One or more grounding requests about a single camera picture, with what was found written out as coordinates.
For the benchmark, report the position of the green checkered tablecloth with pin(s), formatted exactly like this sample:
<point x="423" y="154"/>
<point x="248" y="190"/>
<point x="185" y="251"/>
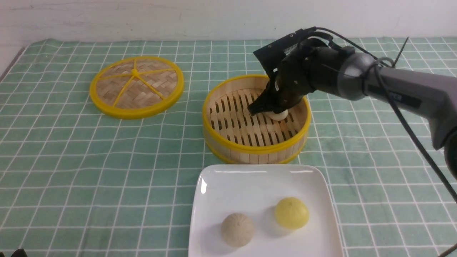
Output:
<point x="75" y="182"/>

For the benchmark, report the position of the yellow bamboo steamer basket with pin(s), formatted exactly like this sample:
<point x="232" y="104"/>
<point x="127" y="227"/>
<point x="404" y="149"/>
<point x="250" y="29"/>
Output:
<point x="234" y="136"/>

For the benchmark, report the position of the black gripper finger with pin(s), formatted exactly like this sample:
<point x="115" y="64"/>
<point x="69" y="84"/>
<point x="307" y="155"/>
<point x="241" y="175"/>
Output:
<point x="267" y="101"/>

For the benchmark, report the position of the yellow bamboo steamer lid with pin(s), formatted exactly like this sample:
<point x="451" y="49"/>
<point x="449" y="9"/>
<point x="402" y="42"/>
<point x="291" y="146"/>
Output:
<point x="137" y="87"/>

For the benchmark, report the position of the yellow steamed bun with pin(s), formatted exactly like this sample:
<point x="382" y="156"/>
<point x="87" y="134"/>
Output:
<point x="291" y="213"/>

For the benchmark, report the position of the beige steamed bun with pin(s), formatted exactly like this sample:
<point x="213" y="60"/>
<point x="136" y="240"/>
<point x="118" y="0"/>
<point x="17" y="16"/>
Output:
<point x="237" y="230"/>

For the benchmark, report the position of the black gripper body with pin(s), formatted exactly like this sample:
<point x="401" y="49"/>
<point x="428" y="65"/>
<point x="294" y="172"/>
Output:
<point x="284" y="63"/>

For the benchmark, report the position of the black object at corner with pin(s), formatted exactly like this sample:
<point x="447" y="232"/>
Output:
<point x="19" y="253"/>

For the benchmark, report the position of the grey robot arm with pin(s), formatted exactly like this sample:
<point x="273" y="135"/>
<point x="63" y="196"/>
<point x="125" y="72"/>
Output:
<point x="352" y="73"/>

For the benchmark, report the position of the white steamed bun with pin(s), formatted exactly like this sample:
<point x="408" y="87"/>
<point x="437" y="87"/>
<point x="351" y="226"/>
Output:
<point x="277" y="117"/>

